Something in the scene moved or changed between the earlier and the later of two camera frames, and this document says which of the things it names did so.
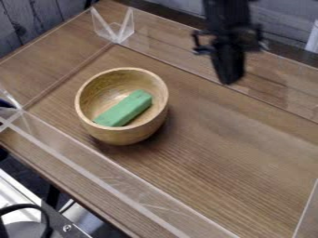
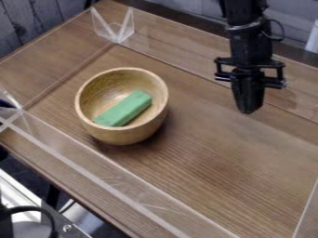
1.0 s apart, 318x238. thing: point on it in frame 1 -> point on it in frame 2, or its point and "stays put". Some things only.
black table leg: [53, 195] stays put
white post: [311, 43] stays put
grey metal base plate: [61, 225] stays put
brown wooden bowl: [102, 89] stays put
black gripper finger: [232, 62] -> [254, 92]
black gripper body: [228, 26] -> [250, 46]
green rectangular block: [126, 109] stays put
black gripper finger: [223, 58] -> [239, 81]
